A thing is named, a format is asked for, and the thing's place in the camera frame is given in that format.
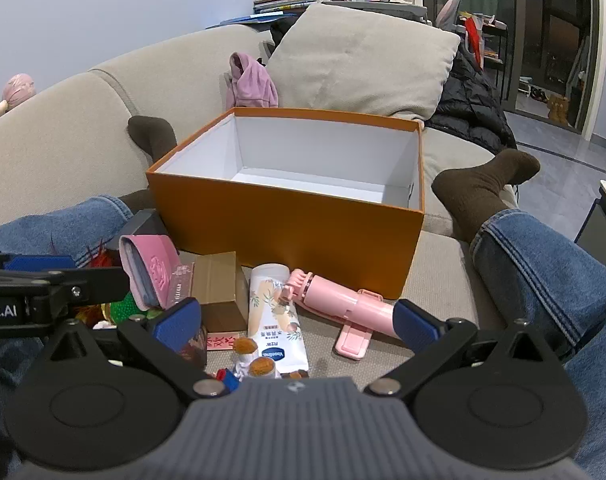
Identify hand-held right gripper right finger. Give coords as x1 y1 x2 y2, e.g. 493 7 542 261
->
364 298 568 404

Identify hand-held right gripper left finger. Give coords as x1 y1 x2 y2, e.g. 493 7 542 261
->
43 297 226 402

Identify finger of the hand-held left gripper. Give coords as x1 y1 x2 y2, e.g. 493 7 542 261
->
30 266 131 323
0 252 77 272

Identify dark red packet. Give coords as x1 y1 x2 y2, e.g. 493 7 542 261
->
181 326 208 370

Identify dark red carton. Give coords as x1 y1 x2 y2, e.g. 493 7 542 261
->
165 261 197 311

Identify pink pouch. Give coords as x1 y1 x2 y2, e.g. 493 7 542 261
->
118 234 180 311

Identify small brown cardboard box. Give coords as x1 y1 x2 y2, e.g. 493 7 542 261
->
180 251 250 333

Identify pink handheld fan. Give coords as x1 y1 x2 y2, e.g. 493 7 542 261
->
281 268 404 362

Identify white lotion tube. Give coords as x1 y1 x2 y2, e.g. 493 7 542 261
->
246 263 310 378

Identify orange cardboard box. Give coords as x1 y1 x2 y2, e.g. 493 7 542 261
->
146 106 426 301

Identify green knitted toy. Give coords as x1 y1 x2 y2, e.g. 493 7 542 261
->
108 290 157 324

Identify red printed card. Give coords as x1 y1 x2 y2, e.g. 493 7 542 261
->
206 330 247 354

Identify red and blue toy block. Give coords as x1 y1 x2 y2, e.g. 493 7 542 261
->
215 367 240 394

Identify dark grey box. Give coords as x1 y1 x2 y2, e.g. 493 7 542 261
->
117 209 172 242

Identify person's right leg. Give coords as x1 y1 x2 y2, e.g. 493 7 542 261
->
470 208 606 480

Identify beige sofa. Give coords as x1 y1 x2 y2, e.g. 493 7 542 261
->
0 22 531 411

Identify person's left socked foot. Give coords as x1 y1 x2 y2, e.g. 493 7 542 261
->
116 115 180 217

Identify person's socked foot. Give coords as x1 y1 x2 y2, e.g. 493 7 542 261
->
116 115 180 217
431 149 541 243

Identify person's right socked foot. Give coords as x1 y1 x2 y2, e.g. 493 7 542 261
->
431 149 541 243

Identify pink plush stick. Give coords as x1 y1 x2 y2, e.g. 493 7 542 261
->
0 74 37 129

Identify dark table with white top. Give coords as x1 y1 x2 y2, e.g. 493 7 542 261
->
574 180 606 257

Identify black puffer jacket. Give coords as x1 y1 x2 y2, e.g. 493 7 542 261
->
425 42 518 154

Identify pink garment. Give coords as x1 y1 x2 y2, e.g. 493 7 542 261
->
224 51 280 110

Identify brown boots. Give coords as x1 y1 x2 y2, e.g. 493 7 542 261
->
547 94 572 124

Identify beige cushion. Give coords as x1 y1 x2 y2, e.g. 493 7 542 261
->
264 3 461 121

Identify red cloth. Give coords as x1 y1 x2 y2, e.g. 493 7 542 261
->
462 15 484 69

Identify blue folder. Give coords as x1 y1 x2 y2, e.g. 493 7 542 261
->
205 11 285 29

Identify dark-framed glass door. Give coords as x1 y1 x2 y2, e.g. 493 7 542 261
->
423 0 606 142

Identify pink chair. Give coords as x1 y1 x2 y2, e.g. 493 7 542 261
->
435 0 464 29

